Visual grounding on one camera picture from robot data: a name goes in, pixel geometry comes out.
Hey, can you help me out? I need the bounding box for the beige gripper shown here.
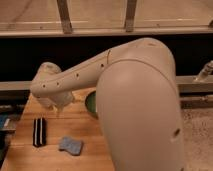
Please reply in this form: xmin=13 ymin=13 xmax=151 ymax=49
xmin=39 ymin=92 xmax=74 ymax=113

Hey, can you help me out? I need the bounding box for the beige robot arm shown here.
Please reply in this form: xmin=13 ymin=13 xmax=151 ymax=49
xmin=30 ymin=38 xmax=185 ymax=171

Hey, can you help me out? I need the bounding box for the green bowl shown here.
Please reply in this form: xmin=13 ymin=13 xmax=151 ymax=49
xmin=85 ymin=91 xmax=98 ymax=118

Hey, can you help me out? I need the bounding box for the black white striped cloth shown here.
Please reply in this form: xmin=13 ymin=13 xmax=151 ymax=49
xmin=33 ymin=118 xmax=46 ymax=147

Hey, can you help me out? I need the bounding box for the blue sponge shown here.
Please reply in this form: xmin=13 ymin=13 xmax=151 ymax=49
xmin=59 ymin=137 xmax=83 ymax=156

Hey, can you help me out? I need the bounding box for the dark clutter at left edge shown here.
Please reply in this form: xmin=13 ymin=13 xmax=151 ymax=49
xmin=0 ymin=105 xmax=24 ymax=160

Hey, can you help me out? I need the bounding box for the left metal window post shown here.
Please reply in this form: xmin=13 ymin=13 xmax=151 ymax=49
xmin=57 ymin=0 xmax=72 ymax=34

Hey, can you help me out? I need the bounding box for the metal window post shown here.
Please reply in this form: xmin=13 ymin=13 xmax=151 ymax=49
xmin=124 ymin=0 xmax=137 ymax=32
xmin=57 ymin=0 xmax=72 ymax=34

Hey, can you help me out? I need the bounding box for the right metal window post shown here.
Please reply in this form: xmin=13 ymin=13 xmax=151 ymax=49
xmin=124 ymin=0 xmax=137 ymax=32

